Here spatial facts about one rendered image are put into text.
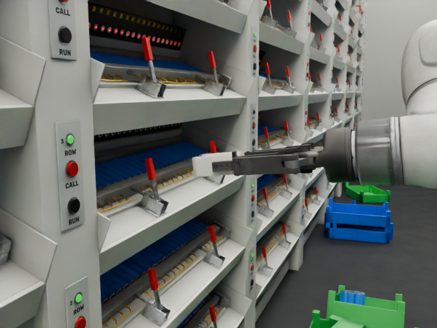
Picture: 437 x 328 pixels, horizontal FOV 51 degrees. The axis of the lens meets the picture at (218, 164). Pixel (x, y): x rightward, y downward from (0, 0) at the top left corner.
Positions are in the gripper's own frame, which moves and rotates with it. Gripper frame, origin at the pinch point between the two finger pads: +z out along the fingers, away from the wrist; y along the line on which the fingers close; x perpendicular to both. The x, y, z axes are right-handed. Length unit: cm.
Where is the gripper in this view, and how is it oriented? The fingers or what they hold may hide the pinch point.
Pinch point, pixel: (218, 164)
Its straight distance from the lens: 69.7
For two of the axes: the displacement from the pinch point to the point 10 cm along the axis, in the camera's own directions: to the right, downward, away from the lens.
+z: -9.2, 0.7, 3.8
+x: -1.1, -9.9, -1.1
